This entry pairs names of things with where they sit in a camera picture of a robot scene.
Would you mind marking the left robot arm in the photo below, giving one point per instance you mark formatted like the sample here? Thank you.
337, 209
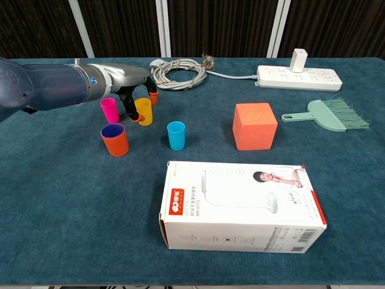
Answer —
45, 84

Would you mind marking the orange-red plastic cup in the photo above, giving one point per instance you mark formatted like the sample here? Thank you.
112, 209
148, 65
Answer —
115, 147

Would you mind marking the pink plastic cup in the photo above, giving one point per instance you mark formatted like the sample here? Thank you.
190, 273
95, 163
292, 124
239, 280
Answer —
110, 111

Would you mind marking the white charger adapter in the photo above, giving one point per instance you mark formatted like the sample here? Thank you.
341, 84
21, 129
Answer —
297, 60

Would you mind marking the dark blue plastic cup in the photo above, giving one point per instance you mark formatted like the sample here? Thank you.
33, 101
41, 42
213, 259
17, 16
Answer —
112, 132

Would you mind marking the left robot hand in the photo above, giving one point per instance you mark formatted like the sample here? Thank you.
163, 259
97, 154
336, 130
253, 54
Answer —
129, 75

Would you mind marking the teal table cloth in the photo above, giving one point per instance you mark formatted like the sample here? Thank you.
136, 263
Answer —
90, 210

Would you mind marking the white power strip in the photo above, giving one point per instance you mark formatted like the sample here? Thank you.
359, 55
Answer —
300, 79

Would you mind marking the white desk lamp box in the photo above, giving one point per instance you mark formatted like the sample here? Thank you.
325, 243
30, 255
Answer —
240, 210

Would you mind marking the light blue plastic cup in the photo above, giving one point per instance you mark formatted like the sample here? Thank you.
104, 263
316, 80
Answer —
176, 137

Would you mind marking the orange foam cube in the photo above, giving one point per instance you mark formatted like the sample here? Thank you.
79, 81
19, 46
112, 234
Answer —
254, 129

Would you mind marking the brown twine tie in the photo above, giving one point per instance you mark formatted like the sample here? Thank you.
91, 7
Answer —
207, 61

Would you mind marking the yellow plastic cup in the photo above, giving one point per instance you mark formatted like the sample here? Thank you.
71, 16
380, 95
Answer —
145, 111

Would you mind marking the white partition post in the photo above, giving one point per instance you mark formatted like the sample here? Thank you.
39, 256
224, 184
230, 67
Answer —
162, 30
81, 30
278, 30

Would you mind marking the mint green hand brush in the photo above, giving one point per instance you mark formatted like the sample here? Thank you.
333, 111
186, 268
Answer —
322, 116

